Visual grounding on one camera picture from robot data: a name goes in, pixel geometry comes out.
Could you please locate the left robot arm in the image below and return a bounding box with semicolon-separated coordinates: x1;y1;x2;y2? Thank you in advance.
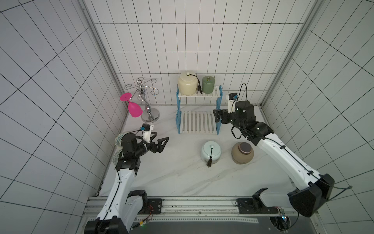
84;129;169;234

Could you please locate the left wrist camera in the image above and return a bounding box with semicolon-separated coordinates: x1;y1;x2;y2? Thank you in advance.
141;123;154;143

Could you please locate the green ceramic tea canister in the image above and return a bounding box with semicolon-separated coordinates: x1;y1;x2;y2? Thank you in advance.
202;76;215;94

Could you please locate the aluminium mounting rail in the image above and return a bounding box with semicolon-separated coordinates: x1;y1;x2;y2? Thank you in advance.
80;197;303;229

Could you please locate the left base wiring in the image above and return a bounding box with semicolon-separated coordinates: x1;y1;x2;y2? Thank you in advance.
128;204;154;230

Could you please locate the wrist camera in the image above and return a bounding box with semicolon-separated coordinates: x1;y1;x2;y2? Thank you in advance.
141;123;154;143
227;93;238;114

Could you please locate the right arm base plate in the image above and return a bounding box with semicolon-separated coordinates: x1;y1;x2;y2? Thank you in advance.
235;198;279;214

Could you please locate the right base wiring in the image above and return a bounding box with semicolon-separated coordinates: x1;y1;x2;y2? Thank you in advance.
270;214;293;232

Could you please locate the chrome glass holder stand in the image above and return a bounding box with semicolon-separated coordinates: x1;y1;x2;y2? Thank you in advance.
131;77;160;123

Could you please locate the base wiring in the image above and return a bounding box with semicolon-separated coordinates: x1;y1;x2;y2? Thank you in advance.
128;204;154;230
270;214;293;232

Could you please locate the brown ceramic tea canister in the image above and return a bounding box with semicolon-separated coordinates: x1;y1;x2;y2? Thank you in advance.
231;142;254;164

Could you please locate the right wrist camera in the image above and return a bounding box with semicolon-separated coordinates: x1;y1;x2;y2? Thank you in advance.
227;93;238;114

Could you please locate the yellow blue patterned bowl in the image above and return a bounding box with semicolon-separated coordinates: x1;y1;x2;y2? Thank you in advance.
115;133;127;147

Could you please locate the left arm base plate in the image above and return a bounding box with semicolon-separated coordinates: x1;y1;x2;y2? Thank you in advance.
138;199;163;215

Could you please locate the cream ceramic tea canister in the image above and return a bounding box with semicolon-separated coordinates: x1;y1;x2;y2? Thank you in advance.
178;72;203;96

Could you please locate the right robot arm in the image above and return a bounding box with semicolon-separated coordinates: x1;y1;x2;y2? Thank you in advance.
213;100;335;217

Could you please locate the blue white wooden shelf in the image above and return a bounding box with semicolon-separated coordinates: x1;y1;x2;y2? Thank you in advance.
175;85;223;135

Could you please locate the pink plastic wine glass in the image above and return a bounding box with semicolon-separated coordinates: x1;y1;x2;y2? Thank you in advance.
120;93;143;118

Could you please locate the light blue tea canister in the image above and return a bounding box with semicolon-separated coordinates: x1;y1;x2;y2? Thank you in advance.
200;141;222;167

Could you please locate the green patterned bowl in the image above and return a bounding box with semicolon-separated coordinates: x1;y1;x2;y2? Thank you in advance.
112;148;122;166

